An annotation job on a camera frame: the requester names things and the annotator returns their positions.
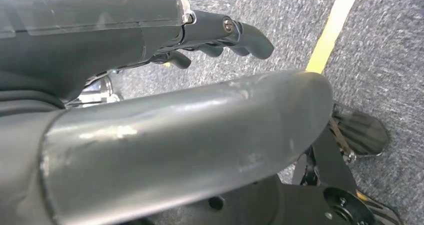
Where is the steel workbench table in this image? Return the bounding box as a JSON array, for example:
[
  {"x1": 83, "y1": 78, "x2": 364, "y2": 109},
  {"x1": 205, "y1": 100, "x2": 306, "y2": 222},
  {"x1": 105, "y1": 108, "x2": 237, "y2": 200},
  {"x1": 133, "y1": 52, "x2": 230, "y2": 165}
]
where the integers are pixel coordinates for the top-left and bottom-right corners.
[{"x1": 65, "y1": 73, "x2": 124, "y2": 109}]

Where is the yellow floor tape rectangle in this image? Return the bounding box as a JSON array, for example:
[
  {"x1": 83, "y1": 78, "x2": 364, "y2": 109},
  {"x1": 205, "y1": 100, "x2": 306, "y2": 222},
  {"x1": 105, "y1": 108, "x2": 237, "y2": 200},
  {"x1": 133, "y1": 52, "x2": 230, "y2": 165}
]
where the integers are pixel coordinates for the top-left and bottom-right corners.
[{"x1": 163, "y1": 0, "x2": 364, "y2": 75}]

